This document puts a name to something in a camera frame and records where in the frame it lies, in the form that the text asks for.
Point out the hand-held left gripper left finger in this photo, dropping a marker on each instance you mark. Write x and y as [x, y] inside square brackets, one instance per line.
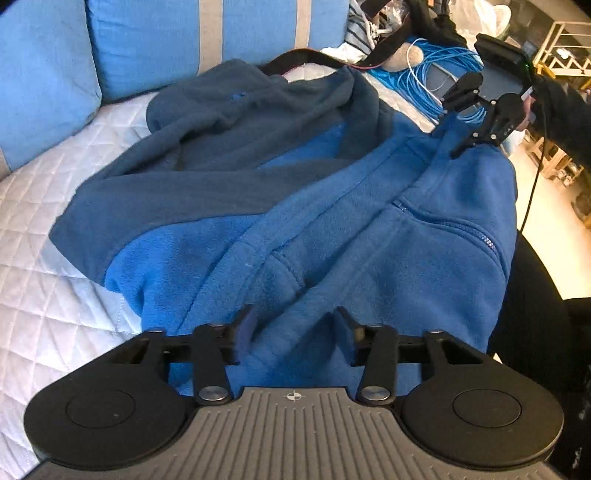
[244, 328]

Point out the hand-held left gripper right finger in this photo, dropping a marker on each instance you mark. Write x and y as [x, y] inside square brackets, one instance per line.
[345, 328]

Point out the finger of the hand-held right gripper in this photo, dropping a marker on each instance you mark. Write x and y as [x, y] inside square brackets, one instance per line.
[457, 101]
[468, 141]

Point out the blue fleece jacket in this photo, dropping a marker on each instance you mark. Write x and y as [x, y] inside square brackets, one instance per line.
[277, 207]

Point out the person's right forearm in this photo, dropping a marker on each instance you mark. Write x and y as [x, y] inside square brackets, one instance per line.
[563, 115]

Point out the white plastic bag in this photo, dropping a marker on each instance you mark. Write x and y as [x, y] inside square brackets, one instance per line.
[485, 16]

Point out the striped cloth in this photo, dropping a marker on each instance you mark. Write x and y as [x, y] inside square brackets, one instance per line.
[362, 32]

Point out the person's dark trousers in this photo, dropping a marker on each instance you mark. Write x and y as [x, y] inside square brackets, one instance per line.
[540, 346]

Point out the white quilted mattress pad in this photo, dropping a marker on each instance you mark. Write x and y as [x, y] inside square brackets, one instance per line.
[55, 194]

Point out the blue grey-striped cushion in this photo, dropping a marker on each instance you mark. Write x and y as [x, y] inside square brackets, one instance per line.
[41, 83]
[152, 41]

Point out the cream frame rack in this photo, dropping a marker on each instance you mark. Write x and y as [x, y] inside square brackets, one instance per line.
[558, 46]

